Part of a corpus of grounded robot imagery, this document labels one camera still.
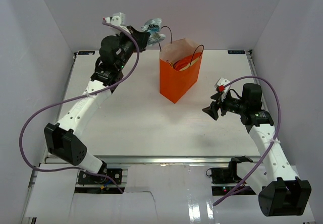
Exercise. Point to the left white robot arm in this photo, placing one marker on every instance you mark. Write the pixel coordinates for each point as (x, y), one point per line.
(63, 138)

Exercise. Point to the large red chips bag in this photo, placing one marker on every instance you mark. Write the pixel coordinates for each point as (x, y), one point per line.
(186, 62)

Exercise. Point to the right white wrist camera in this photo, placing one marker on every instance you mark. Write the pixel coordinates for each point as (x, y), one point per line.
(221, 85)

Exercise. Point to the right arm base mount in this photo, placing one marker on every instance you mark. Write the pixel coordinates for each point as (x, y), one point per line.
(222, 175)

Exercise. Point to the orange paper bag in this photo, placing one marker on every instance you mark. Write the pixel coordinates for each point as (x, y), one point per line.
(174, 84)

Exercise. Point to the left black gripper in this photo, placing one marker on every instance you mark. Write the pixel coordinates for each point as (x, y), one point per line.
(140, 38)

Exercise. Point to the aluminium table frame rail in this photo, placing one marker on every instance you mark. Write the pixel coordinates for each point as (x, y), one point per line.
(165, 159)

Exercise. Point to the silver blue snack packet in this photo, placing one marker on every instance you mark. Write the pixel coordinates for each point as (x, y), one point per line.
(153, 27)

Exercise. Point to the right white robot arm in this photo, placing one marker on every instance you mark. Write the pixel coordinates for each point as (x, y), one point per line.
(280, 190)

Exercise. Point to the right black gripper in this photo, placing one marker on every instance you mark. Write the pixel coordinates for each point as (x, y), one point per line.
(212, 110)

